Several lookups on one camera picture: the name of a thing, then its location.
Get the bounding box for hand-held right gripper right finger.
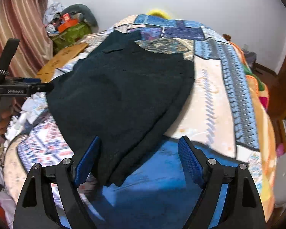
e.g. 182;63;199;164
178;135;268;229

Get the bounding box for white crumpled sheet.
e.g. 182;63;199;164
4;93;48;144

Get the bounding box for orange flat box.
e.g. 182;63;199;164
57;19;78;33

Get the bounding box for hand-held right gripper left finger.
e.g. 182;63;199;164
13;135;102;229

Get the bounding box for yellow foam arch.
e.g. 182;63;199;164
146;9;172;20

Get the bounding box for orange fleece blanket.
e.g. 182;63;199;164
226;40;277;220

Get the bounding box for pale blue crumpled cloth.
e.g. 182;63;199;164
43;2;65;23

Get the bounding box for grey curved pillow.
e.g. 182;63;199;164
62;4;98;27

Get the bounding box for pink cloth item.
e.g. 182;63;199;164
275;143;286;158

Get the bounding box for grey backpack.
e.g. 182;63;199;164
242;49;257;70

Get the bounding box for striped pink curtain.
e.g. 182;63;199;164
0;0;53;78

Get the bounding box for patchwork printed blanket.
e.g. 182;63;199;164
3;13;277;229

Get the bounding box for green fabric storage box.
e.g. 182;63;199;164
49;21;92;57

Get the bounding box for wooden door frame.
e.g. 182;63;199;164
267;29;286;120

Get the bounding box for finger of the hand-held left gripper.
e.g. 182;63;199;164
30;82;55;94
11;77;42;84

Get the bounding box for wooden lap desk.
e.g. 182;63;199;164
35;42;89;83

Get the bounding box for black pants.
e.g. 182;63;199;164
45;30;195;188

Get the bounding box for person's left hand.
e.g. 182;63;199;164
0;99;15;137

